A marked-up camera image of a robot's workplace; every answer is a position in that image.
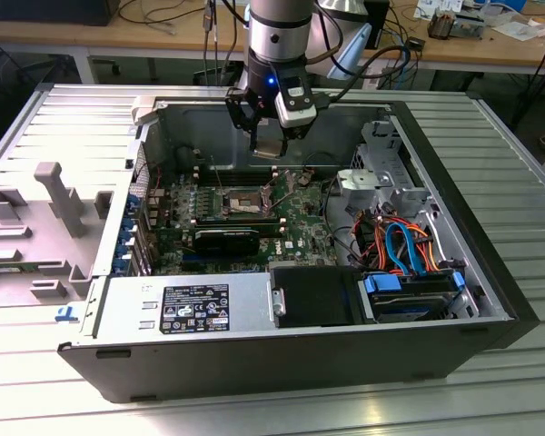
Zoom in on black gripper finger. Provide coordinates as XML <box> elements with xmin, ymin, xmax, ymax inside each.
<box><xmin>223</xmin><ymin>87</ymin><xmax>262</xmax><ymax>154</ymax></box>
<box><xmin>280</xmin><ymin>120</ymin><xmax>312</xmax><ymax>157</ymax></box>

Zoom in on silver green CPU chip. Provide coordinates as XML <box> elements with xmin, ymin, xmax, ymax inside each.
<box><xmin>251</xmin><ymin>138</ymin><xmax>286</xmax><ymax>160</ymax></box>

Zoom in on black RAM slot row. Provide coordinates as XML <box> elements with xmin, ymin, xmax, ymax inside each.
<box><xmin>193</xmin><ymin>163</ymin><xmax>282</xmax><ymax>188</ymax></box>
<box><xmin>193</xmin><ymin>216</ymin><xmax>286</xmax><ymax>236</ymax></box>

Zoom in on CPU socket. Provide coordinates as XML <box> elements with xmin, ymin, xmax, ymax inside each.
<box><xmin>221</xmin><ymin>183</ymin><xmax>274</xmax><ymax>218</ymax></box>

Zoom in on black plastic drive cover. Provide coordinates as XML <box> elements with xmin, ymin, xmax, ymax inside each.
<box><xmin>270</xmin><ymin>265</ymin><xmax>369</xmax><ymax>329</ymax></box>

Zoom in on green motherboard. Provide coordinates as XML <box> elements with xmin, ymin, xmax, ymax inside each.
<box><xmin>145</xmin><ymin>163</ymin><xmax>342</xmax><ymax>276</ymax></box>

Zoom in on grey case release latch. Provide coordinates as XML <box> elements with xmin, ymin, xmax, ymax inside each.
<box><xmin>129</xmin><ymin>94</ymin><xmax>159</xmax><ymax>127</ymax></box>

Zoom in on black upright box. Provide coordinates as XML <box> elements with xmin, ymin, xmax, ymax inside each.
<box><xmin>364</xmin><ymin>0</ymin><xmax>391</xmax><ymax>51</ymax></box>

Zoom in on black graphics card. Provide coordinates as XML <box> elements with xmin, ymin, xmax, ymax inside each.
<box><xmin>192</xmin><ymin>225</ymin><xmax>261</xmax><ymax>256</ymax></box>

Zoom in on silver metal drive cage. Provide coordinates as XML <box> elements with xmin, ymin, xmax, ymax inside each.
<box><xmin>335</xmin><ymin>118</ymin><xmax>440</xmax><ymax>219</ymax></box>

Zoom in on metal heatsink cooler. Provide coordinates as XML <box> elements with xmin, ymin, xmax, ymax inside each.
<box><xmin>426</xmin><ymin>11</ymin><xmax>456</xmax><ymax>41</ymax></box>

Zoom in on wooden desk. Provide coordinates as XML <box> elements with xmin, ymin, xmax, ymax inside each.
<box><xmin>0</xmin><ymin>0</ymin><xmax>545</xmax><ymax>76</ymax></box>

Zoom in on grey metal device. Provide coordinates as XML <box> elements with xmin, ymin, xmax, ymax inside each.
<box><xmin>449</xmin><ymin>12</ymin><xmax>488</xmax><ymax>40</ymax></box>

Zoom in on hard disk in blue carrier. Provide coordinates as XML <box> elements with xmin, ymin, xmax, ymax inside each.
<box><xmin>362</xmin><ymin>268</ymin><xmax>467</xmax><ymax>325</ymax></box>

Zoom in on black box on desk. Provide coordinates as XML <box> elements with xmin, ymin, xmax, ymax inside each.
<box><xmin>0</xmin><ymin>0</ymin><xmax>115</xmax><ymax>27</ymax></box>

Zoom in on silver power supply unit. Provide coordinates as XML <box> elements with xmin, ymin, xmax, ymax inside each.
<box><xmin>92</xmin><ymin>271</ymin><xmax>273</xmax><ymax>341</ymax></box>

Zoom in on grey parts rack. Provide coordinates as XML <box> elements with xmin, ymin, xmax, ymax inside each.
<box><xmin>0</xmin><ymin>161</ymin><xmax>115</xmax><ymax>311</ymax></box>

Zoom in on black open PC case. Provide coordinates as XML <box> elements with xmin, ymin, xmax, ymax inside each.
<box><xmin>56</xmin><ymin>84</ymin><xmax>540</xmax><ymax>404</ymax></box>

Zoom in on white paper sheet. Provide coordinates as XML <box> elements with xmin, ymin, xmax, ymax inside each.
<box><xmin>490</xmin><ymin>16</ymin><xmax>545</xmax><ymax>43</ymax></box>

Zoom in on blue case latch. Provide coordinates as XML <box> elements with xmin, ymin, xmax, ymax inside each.
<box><xmin>53</xmin><ymin>304</ymin><xmax>80</xmax><ymax>322</ymax></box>

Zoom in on green RAM stick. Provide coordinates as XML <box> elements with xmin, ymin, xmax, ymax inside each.
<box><xmin>0</xmin><ymin>264</ymin><xmax>41</xmax><ymax>276</ymax></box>

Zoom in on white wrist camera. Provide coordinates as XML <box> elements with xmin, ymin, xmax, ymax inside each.
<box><xmin>273</xmin><ymin>74</ymin><xmax>319</xmax><ymax>130</ymax></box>

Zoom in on black camera cable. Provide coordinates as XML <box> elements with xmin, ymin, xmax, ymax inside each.
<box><xmin>314</xmin><ymin>43</ymin><xmax>410</xmax><ymax>111</ymax></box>

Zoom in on black wire loop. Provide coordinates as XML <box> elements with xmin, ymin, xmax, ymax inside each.
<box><xmin>320</xmin><ymin>177</ymin><xmax>363</xmax><ymax>270</ymax></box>

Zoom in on blue network cable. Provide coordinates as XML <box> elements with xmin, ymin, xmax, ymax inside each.
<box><xmin>390</xmin><ymin>20</ymin><xmax>414</xmax><ymax>87</ymax></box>

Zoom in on orange red power wires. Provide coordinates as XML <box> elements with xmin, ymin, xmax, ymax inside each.
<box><xmin>352</xmin><ymin>213</ymin><xmax>438</xmax><ymax>274</ymax></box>

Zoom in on blue data wire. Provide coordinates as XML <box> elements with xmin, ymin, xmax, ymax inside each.
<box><xmin>384</xmin><ymin>221</ymin><xmax>431</xmax><ymax>278</ymax></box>

